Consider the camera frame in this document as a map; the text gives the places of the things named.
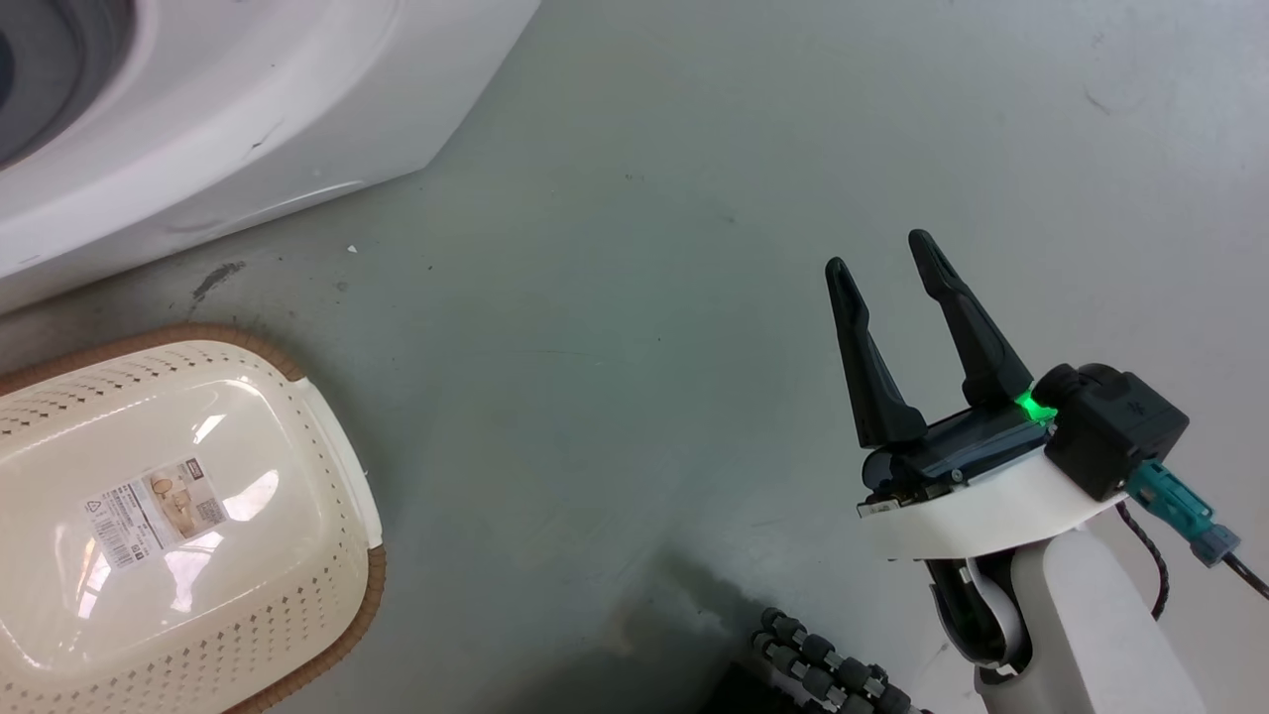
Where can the white washing machine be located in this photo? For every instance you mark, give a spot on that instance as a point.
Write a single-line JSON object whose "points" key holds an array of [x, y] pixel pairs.
{"points": [[248, 109]]}

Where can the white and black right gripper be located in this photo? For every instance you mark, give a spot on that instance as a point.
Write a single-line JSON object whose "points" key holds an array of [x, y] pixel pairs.
{"points": [[977, 486]]}

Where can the cream perforated laundry basket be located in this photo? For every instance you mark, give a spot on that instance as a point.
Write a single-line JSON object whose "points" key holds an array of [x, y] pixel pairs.
{"points": [[188, 595]]}

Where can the paper label sticker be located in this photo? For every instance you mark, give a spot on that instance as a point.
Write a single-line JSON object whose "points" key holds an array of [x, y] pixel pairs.
{"points": [[159, 510]]}

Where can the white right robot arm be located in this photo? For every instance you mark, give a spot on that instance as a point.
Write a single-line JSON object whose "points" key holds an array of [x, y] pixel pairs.
{"points": [[1071, 635]]}

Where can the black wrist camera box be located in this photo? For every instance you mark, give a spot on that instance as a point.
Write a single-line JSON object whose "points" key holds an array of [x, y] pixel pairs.
{"points": [[1110, 426]]}

